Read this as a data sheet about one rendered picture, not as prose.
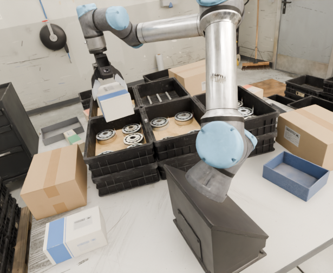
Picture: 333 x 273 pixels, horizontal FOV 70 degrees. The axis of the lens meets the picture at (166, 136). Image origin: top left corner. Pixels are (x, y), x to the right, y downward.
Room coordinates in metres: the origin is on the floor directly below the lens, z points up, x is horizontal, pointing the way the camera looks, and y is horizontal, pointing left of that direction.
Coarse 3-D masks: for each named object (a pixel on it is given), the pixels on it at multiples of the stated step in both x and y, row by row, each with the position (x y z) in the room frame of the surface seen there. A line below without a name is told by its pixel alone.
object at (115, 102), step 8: (104, 88) 1.03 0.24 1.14; (112, 88) 1.01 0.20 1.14; (120, 88) 1.00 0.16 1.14; (104, 96) 0.93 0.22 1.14; (112, 96) 0.91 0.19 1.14; (120, 96) 0.90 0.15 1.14; (128, 96) 0.91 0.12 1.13; (104, 104) 0.88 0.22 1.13; (112, 104) 0.89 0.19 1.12; (120, 104) 0.90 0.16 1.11; (128, 104) 0.91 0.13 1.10; (104, 112) 0.88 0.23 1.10; (112, 112) 0.89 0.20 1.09; (120, 112) 0.90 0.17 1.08; (128, 112) 0.91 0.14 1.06; (112, 120) 0.88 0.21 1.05
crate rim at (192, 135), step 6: (162, 102) 1.26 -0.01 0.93; (168, 102) 1.25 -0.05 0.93; (144, 108) 1.22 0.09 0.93; (144, 114) 1.14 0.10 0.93; (150, 126) 1.00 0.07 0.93; (150, 132) 0.95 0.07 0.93; (192, 132) 0.89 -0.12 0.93; (198, 132) 0.88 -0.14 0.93; (168, 138) 0.87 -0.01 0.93; (174, 138) 0.86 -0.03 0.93; (180, 138) 0.87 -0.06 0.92; (186, 138) 0.87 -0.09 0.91; (192, 138) 0.87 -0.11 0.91; (156, 144) 0.85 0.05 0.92; (162, 144) 0.86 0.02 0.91; (168, 144) 0.86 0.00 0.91
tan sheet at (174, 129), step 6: (174, 120) 1.21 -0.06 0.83; (174, 126) 1.14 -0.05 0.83; (180, 126) 1.13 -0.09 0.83; (186, 126) 1.12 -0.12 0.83; (192, 126) 1.11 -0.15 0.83; (198, 126) 1.10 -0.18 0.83; (156, 132) 1.11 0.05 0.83; (162, 132) 1.10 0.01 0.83; (168, 132) 1.09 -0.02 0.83; (174, 132) 1.08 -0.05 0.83; (180, 132) 1.07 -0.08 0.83; (186, 132) 1.06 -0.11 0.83; (156, 138) 1.05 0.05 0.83
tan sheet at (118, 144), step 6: (120, 132) 1.18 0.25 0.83; (120, 138) 1.11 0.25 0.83; (96, 144) 1.09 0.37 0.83; (108, 144) 1.07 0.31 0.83; (114, 144) 1.06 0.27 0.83; (120, 144) 1.05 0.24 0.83; (96, 150) 1.03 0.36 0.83; (102, 150) 1.02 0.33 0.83; (108, 150) 1.01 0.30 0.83; (114, 150) 1.00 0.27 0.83
